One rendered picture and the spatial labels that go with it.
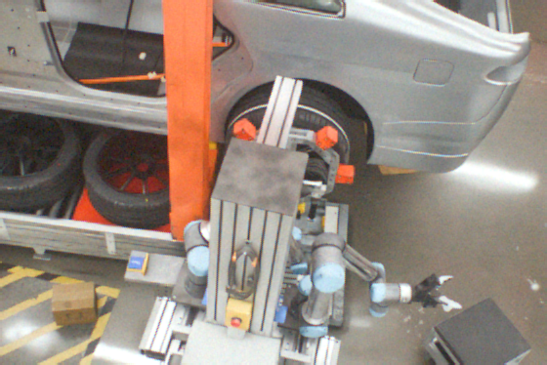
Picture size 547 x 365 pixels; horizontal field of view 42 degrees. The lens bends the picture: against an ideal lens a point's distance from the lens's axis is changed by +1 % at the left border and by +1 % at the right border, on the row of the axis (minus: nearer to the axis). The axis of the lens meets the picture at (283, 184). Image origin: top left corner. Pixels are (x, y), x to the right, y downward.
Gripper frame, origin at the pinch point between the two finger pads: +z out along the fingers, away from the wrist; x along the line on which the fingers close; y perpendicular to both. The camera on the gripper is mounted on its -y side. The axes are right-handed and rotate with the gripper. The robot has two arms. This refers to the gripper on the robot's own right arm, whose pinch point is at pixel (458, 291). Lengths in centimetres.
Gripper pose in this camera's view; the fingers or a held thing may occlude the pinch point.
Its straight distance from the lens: 303.0
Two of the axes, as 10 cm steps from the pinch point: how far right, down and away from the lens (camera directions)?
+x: 0.6, 7.1, -7.0
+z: 9.9, 0.3, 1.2
